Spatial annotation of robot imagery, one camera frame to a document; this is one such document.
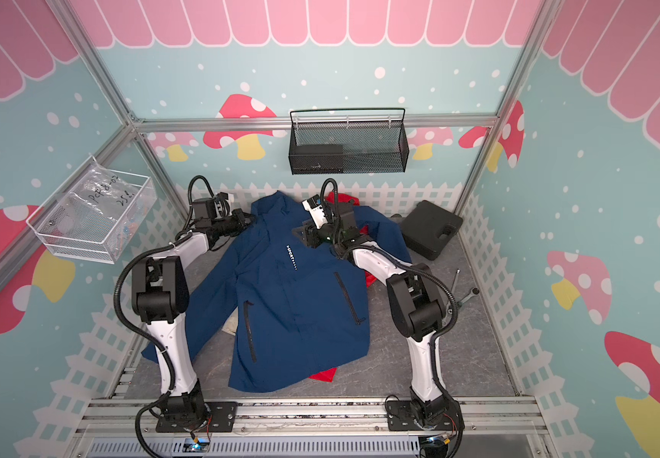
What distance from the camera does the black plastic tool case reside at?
108 centimetres

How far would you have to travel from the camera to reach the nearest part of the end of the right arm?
756mm

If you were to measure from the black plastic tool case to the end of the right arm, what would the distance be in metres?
0.35
